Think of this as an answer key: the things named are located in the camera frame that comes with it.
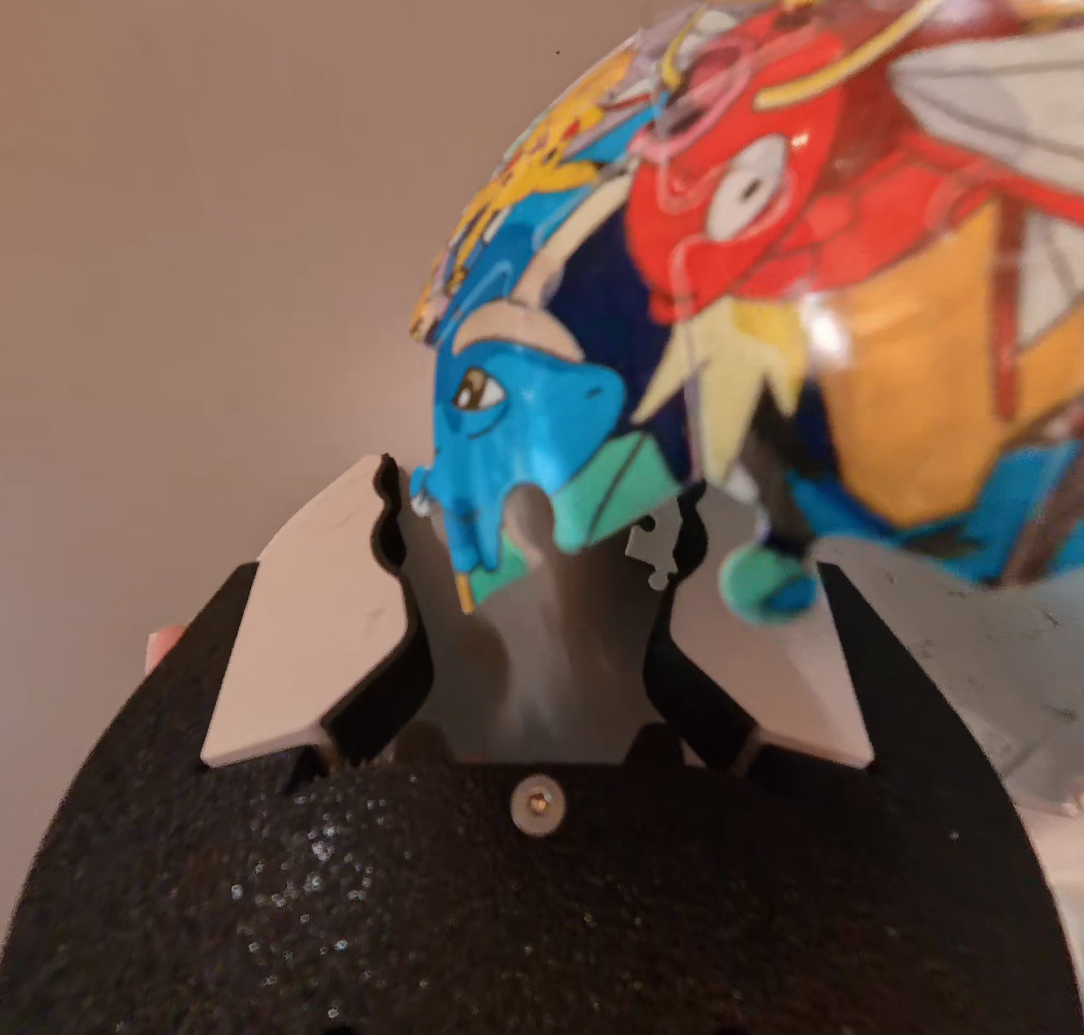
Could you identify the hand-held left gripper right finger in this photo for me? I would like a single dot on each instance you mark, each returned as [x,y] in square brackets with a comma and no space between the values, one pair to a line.
[787,688]

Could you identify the colourful puzzle ball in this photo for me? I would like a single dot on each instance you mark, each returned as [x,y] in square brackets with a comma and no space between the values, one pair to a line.
[762,205]

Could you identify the single puzzle piece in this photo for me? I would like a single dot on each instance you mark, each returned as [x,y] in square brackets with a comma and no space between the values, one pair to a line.
[656,548]

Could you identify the person's left hand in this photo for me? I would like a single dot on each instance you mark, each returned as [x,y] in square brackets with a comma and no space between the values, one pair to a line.
[162,644]

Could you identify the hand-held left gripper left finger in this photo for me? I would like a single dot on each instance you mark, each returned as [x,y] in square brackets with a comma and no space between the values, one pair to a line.
[296,646]

